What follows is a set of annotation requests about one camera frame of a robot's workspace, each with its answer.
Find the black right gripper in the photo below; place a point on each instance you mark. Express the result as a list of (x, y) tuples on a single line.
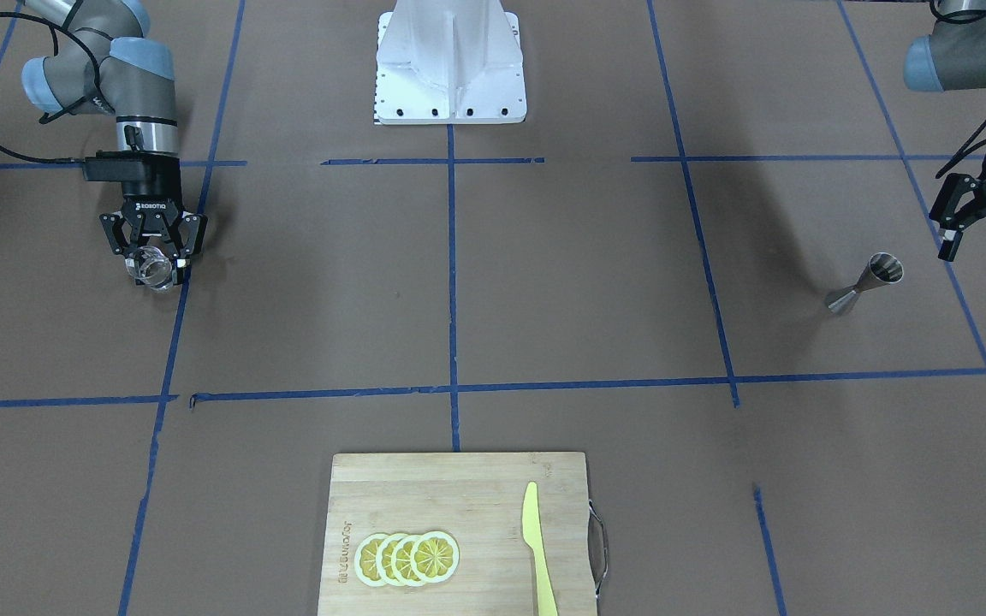
[(153, 189)]

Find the clear glass measuring cup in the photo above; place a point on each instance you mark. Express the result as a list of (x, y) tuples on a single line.
[(149, 267)]

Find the steel double jigger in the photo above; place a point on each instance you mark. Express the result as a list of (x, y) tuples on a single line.
[(882, 269)]

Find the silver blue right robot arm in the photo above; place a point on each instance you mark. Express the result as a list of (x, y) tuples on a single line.
[(110, 67)]

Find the bamboo cutting board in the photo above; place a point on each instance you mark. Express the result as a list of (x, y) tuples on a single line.
[(475, 497)]

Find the yellow plastic knife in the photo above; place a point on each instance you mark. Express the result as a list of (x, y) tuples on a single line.
[(533, 538)]

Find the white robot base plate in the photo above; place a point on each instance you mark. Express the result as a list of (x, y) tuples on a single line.
[(449, 62)]

